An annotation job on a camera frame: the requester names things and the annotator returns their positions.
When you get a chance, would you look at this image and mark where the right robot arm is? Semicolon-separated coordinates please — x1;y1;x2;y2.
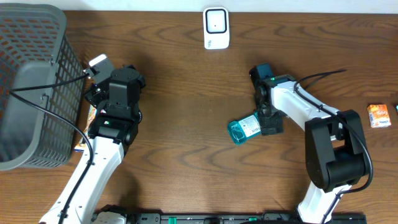
249;63;374;223

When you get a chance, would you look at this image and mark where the grey plastic mesh basket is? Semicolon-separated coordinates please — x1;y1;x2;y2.
1;3;85;170

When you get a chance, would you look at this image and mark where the white barcode scanner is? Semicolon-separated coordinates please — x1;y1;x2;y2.
203;7;230;50

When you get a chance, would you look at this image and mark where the small orange snack packet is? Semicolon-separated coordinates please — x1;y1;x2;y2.
367;105;391;128

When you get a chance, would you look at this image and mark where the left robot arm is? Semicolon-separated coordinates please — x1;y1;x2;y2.
40;65;146;223

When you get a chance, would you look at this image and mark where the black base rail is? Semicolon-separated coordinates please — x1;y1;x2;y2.
93;212;368;224

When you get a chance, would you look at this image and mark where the yellow snack chip bag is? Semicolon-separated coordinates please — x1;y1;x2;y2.
74;105;96;152

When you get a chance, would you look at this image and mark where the teal mouthwash bottle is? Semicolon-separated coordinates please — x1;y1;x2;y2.
227;112;261;145

